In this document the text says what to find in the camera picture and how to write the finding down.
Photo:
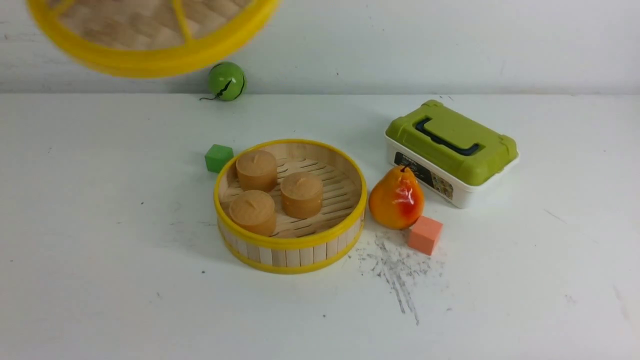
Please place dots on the yellow rimmed bamboo steamer lid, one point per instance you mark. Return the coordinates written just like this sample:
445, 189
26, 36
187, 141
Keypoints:
150, 38

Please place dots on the yellow rimmed bamboo steamer basket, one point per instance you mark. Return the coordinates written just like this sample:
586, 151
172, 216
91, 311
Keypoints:
297, 245

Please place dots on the brown bun right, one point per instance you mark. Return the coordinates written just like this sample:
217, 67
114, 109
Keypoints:
302, 195

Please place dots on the brown bun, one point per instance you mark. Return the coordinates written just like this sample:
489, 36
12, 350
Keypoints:
254, 211
302, 195
257, 171

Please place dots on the brown bun rear left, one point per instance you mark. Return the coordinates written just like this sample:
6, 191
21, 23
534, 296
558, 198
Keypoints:
257, 171

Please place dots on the brown bun front left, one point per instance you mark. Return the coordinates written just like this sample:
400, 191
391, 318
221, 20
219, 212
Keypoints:
254, 211

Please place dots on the orange yellow toy pear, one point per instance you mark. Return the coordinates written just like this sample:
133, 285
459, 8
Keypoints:
397, 200

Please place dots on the green cube block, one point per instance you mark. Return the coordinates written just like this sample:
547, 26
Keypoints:
217, 157

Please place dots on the salmon pink cube block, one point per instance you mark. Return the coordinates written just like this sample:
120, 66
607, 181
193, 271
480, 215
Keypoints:
424, 235

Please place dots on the green lidded white storage box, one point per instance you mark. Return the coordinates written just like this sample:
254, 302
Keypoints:
450, 154

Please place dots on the green toy watermelon ball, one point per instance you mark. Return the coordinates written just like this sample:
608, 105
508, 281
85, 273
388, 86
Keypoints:
226, 81

